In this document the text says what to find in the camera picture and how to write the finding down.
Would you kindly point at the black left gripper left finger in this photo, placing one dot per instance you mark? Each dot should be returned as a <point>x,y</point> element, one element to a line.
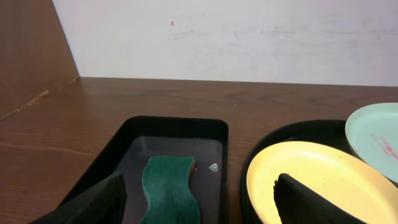
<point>102,203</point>

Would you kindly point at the black round tray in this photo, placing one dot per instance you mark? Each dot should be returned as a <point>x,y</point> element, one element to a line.
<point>326,132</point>

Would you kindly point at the yellow plate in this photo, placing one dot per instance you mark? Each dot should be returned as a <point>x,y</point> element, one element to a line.
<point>342,179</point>

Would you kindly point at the green scrubbing sponge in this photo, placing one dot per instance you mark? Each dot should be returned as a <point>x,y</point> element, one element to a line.
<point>165,181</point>

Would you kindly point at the mint green plate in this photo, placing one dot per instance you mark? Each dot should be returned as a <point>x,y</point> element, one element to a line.
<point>371,133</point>

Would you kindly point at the black rectangular tray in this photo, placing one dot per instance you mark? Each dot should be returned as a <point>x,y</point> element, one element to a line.
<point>142,137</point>

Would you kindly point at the brown cardboard panel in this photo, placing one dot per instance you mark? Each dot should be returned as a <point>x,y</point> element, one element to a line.
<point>35,56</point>

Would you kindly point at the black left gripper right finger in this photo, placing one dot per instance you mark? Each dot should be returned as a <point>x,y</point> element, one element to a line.
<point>298,204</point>

